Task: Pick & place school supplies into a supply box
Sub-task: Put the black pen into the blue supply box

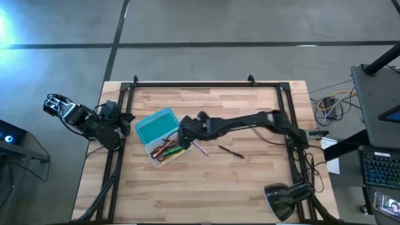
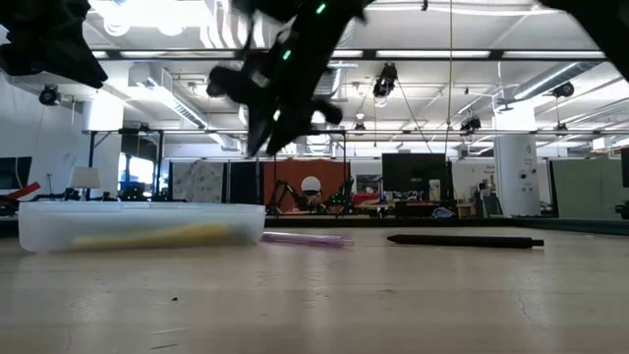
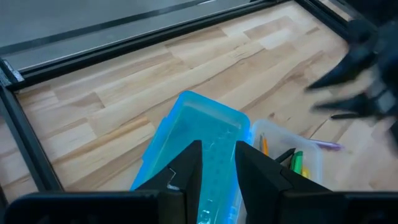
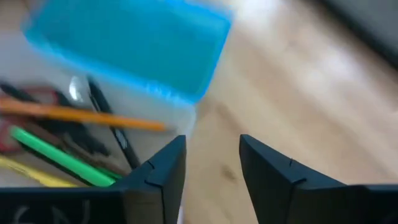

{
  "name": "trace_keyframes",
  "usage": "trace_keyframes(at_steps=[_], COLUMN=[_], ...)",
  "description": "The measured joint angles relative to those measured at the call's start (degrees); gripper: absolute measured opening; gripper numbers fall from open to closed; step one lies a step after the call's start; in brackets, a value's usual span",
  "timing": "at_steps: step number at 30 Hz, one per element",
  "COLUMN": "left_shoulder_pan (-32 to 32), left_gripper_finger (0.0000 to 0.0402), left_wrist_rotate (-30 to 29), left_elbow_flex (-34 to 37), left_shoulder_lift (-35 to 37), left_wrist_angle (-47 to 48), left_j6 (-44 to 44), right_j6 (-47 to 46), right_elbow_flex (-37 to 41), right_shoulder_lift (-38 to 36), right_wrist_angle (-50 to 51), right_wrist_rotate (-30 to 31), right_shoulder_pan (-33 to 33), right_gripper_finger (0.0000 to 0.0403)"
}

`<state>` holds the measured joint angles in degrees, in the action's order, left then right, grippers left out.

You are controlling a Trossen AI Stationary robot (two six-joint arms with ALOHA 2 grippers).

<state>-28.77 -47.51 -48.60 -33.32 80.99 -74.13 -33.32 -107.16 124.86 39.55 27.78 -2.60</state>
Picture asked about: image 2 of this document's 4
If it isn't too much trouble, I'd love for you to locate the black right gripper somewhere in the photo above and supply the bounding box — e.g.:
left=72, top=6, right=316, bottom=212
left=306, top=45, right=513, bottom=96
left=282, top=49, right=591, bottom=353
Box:
left=244, top=45, right=346, bottom=158

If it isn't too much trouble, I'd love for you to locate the translucent purple pen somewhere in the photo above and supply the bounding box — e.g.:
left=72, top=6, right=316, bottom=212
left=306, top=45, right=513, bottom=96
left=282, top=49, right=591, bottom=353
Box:
left=259, top=231, right=356, bottom=249

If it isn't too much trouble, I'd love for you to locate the yellow pen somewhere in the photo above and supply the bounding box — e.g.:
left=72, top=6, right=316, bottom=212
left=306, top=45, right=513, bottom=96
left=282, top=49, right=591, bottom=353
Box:
left=71, top=223, right=235, bottom=250

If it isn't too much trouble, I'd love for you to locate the black pen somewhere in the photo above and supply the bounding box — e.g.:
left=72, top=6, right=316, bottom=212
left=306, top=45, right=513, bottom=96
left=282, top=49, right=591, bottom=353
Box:
left=386, top=233, right=545, bottom=250

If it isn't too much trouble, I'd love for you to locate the translucent white supply box base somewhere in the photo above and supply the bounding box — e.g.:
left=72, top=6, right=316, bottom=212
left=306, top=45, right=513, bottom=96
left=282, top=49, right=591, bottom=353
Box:
left=18, top=201, right=267, bottom=255

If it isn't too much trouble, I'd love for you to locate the orange partition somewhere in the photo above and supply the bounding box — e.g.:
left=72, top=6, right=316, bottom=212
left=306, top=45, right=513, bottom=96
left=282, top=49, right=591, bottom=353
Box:
left=261, top=158, right=352, bottom=213

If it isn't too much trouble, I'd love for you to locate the grey patterned partition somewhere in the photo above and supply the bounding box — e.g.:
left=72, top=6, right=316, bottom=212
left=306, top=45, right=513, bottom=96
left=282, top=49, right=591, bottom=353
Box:
left=169, top=160, right=228, bottom=205

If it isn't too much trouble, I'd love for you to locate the black monitor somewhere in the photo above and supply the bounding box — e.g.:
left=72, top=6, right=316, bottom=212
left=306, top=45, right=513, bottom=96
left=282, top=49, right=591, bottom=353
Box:
left=381, top=152, right=454, bottom=202

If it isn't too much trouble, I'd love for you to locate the table lamp with white shade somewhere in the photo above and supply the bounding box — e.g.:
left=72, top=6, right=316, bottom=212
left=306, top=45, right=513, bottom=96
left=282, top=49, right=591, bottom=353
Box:
left=67, top=165, right=103, bottom=202

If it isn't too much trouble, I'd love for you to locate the white round column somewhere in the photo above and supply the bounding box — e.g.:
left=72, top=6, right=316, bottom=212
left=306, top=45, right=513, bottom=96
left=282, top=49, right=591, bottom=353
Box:
left=492, top=105, right=542, bottom=218

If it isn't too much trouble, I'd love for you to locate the red bar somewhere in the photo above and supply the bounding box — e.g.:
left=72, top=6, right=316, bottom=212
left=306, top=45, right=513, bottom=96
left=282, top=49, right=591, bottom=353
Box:
left=0, top=181, right=42, bottom=207

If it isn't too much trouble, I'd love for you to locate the green partition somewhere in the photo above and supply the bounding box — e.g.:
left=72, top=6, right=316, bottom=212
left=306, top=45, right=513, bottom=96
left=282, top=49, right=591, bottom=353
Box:
left=548, top=156, right=623, bottom=220

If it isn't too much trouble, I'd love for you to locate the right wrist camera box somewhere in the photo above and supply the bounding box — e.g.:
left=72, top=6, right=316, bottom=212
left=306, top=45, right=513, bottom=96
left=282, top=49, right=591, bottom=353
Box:
left=205, top=66, right=250, bottom=105

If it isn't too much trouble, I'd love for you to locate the white air duct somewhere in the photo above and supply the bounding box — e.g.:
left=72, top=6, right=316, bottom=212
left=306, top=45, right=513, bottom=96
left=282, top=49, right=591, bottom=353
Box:
left=127, top=62, right=210, bottom=130

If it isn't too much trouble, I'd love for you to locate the thin hanging cable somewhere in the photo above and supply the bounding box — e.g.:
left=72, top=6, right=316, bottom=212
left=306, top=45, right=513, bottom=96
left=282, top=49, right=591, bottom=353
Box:
left=443, top=0, right=455, bottom=156

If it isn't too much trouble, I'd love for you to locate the black metal frame stand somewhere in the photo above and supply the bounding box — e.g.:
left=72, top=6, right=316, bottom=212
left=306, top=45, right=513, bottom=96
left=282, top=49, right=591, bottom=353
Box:
left=86, top=127, right=167, bottom=203

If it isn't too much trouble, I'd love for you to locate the black aluminium table frame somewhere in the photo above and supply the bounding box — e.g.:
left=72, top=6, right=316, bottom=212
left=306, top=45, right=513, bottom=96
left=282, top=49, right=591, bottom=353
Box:
left=0, top=214, right=629, bottom=237

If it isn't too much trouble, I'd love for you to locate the dark wall monitor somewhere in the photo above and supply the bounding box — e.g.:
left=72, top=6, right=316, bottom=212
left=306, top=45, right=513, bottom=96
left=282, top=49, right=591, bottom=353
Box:
left=0, top=155, right=33, bottom=191

